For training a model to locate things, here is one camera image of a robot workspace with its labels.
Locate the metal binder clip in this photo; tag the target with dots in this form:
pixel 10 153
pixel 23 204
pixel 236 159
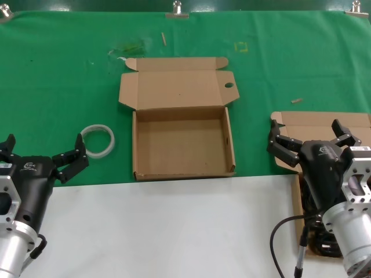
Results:
pixel 4 14
pixel 356 10
pixel 176 14

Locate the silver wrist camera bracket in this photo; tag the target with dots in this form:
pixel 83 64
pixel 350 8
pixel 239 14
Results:
pixel 8 199
pixel 358 179

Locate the clear tape roll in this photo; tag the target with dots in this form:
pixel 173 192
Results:
pixel 111 143

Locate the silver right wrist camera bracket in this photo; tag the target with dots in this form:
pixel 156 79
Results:
pixel 358 179

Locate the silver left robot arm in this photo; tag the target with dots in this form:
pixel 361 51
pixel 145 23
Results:
pixel 13 249

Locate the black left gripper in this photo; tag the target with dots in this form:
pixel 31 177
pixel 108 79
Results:
pixel 32 179

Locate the green table cloth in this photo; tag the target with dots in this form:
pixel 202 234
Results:
pixel 58 87

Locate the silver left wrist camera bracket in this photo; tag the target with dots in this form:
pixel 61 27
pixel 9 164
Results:
pixel 8 199

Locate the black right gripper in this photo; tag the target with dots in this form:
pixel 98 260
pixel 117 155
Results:
pixel 321 171

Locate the thin wooden stick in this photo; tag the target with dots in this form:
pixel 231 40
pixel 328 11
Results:
pixel 164 39

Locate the open cardboard box with hole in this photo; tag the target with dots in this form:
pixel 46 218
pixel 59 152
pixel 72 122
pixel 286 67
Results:
pixel 179 144

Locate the short wooden piece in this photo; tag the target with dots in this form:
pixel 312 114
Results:
pixel 297 101

